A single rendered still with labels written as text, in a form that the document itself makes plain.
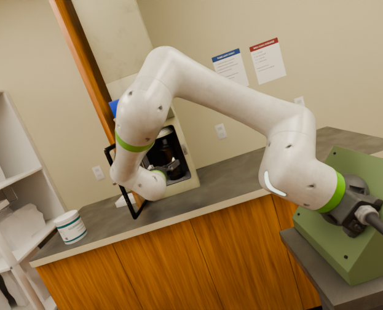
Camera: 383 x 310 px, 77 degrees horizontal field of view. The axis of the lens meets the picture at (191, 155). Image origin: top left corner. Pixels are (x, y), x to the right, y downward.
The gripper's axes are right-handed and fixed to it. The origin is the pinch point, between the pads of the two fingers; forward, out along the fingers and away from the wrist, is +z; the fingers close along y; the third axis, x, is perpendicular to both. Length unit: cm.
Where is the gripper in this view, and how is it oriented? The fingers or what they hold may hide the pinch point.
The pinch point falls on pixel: (162, 164)
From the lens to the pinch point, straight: 132.6
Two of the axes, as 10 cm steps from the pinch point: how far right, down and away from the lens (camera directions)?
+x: 3.2, 9.2, 2.2
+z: -0.1, -2.3, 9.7
